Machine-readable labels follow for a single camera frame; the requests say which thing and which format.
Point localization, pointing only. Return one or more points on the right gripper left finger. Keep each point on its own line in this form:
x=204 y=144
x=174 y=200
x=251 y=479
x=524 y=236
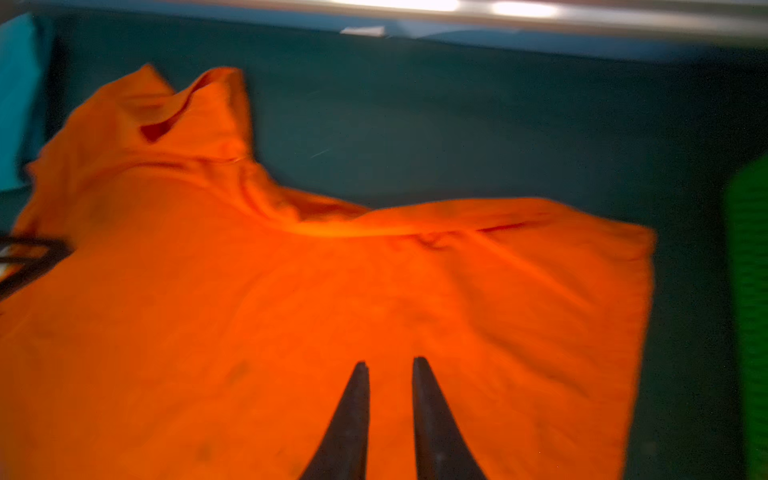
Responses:
x=342 y=452

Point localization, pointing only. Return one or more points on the aluminium back frame rail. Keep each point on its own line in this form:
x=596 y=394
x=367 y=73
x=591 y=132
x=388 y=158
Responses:
x=728 y=23

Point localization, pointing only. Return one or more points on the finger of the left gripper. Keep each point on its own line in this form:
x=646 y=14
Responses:
x=28 y=259

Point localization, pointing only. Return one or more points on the green plastic basket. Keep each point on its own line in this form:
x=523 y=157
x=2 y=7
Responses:
x=745 y=205

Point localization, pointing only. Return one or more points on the folded teal t shirt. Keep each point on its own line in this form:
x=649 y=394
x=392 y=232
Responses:
x=26 y=48

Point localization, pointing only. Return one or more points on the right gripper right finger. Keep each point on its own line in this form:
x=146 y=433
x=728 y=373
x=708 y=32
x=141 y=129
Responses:
x=441 y=451

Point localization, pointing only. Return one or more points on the orange t shirt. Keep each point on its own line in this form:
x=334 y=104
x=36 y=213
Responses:
x=207 y=319

